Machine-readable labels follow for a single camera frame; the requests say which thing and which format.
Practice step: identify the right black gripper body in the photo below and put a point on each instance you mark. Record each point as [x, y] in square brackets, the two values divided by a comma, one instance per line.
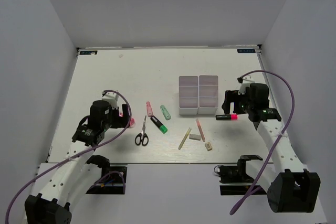
[241, 102]

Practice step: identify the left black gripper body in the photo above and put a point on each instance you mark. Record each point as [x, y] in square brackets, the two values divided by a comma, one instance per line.
[115, 120]

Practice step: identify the black pink highlighter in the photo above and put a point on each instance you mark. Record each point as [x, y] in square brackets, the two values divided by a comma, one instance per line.
[226, 117]

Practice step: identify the black handled scissors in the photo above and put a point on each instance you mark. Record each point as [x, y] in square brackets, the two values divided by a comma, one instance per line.
[142, 137]

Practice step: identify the pink correction tape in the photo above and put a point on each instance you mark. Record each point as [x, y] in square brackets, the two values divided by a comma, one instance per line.
[149, 109]

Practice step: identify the black green highlighter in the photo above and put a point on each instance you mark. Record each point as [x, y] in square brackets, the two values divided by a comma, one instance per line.
[158, 124]

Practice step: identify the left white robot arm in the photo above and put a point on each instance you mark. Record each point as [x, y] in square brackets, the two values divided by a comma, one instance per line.
[80, 169]

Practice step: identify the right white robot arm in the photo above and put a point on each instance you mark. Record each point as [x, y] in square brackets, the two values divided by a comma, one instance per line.
[289, 186]

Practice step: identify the right white organizer tray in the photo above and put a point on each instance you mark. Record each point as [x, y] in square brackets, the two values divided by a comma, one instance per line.
[208, 94]

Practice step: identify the pink pastel pen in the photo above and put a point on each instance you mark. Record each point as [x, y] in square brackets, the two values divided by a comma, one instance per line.
[200, 130]

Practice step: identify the small beige eraser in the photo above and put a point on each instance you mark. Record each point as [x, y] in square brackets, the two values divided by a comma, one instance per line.
[208, 146]

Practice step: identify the grey white eraser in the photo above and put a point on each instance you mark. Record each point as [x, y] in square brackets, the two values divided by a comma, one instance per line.
[195, 137]

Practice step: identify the yellow pastel pen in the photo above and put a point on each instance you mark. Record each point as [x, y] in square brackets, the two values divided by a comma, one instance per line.
[184, 138]

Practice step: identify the left blue table label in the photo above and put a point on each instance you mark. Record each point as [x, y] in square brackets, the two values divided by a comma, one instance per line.
[88, 52]

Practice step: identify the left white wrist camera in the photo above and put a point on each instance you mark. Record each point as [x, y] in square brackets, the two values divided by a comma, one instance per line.
[111, 98]

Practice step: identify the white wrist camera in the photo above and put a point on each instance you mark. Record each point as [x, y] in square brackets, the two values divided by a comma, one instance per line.
[245, 82]
[111, 98]

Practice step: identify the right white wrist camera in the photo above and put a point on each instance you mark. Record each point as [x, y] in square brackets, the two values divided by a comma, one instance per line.
[245, 82]

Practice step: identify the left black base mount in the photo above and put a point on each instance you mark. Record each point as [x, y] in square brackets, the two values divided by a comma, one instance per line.
[112, 180]

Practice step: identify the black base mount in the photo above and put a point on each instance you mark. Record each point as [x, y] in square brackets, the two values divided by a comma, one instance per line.
[233, 180]
[112, 180]

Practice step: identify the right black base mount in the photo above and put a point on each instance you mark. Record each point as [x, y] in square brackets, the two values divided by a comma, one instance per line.
[233, 180]

